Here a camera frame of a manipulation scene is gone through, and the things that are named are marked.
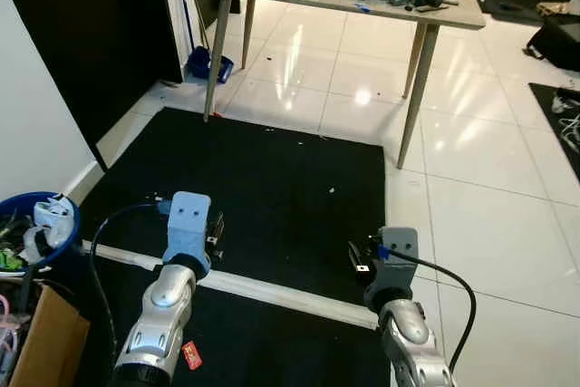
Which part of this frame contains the large black floor mat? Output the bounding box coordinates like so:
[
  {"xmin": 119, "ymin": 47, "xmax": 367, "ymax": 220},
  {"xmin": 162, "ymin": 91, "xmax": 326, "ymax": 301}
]
[{"xmin": 78, "ymin": 107, "xmax": 392, "ymax": 308}]

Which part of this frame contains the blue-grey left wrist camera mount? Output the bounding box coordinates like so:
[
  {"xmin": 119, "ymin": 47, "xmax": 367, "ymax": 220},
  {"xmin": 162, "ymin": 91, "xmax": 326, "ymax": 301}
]
[{"xmin": 162, "ymin": 191, "xmax": 215, "ymax": 272}]

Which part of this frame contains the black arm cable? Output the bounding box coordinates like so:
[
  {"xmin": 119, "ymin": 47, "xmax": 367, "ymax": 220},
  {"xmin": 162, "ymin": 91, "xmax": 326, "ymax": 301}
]
[
  {"xmin": 384, "ymin": 249, "xmax": 479, "ymax": 372},
  {"xmin": 87, "ymin": 201, "xmax": 174, "ymax": 357}
]

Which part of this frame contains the black bag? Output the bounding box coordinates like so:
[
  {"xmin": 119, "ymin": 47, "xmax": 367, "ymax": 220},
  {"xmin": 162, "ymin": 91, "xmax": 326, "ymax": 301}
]
[{"xmin": 524, "ymin": 12, "xmax": 580, "ymax": 73}]

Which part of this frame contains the black door panel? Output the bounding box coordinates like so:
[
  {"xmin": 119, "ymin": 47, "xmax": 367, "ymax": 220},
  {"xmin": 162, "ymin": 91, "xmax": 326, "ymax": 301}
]
[{"xmin": 0, "ymin": 0, "xmax": 185, "ymax": 171}]

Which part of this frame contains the black floor mat under box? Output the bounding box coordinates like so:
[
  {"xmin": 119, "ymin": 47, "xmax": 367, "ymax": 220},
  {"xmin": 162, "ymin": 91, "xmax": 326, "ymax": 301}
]
[{"xmin": 41, "ymin": 249, "xmax": 392, "ymax": 387}]

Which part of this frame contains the blue round rubbish bin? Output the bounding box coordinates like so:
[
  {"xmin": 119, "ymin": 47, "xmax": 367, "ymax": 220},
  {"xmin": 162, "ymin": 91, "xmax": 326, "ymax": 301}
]
[{"xmin": 0, "ymin": 190, "xmax": 82, "ymax": 277}]

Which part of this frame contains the white floor strip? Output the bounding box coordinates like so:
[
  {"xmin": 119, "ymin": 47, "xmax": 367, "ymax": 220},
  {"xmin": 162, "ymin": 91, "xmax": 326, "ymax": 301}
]
[{"xmin": 80, "ymin": 239, "xmax": 383, "ymax": 331}]

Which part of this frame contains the black mat with white cables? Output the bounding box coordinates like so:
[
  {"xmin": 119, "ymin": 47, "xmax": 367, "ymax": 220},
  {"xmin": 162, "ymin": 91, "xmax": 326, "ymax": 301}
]
[{"xmin": 528, "ymin": 82, "xmax": 580, "ymax": 180}]

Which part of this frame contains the white crumpled packaging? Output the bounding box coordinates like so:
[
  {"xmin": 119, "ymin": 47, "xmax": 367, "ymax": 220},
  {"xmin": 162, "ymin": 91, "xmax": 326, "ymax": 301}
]
[{"xmin": 22, "ymin": 195, "xmax": 77, "ymax": 266}]

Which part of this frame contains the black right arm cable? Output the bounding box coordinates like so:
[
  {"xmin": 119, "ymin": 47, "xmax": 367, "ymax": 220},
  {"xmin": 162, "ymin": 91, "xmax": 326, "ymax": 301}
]
[{"xmin": 384, "ymin": 249, "xmax": 479, "ymax": 372}]

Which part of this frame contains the wooden table with tapered legs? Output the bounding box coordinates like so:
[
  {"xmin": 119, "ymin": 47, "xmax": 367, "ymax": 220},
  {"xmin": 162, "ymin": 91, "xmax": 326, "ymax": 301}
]
[{"xmin": 184, "ymin": 0, "xmax": 488, "ymax": 171}]

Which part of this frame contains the small red wrapper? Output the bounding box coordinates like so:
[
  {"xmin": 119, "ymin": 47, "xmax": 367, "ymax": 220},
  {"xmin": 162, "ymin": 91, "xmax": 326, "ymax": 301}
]
[{"xmin": 180, "ymin": 341, "xmax": 204, "ymax": 372}]

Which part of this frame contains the brown cardboard box with trash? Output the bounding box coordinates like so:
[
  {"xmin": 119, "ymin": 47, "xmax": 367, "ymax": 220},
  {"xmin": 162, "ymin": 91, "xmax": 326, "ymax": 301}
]
[{"xmin": 0, "ymin": 276, "xmax": 92, "ymax": 387}]

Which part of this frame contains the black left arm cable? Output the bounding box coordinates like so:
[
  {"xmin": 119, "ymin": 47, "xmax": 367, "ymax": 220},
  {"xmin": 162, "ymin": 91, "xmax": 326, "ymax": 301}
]
[{"xmin": 87, "ymin": 201, "xmax": 174, "ymax": 357}]

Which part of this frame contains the blue plastic dustpan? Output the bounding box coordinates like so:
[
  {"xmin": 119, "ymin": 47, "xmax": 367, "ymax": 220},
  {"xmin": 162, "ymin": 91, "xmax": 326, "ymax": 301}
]
[{"xmin": 185, "ymin": 44, "xmax": 236, "ymax": 85}]

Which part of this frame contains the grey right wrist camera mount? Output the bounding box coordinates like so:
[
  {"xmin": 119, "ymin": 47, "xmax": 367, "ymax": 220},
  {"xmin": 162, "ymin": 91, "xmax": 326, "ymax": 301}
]
[{"xmin": 365, "ymin": 227, "xmax": 421, "ymax": 308}]

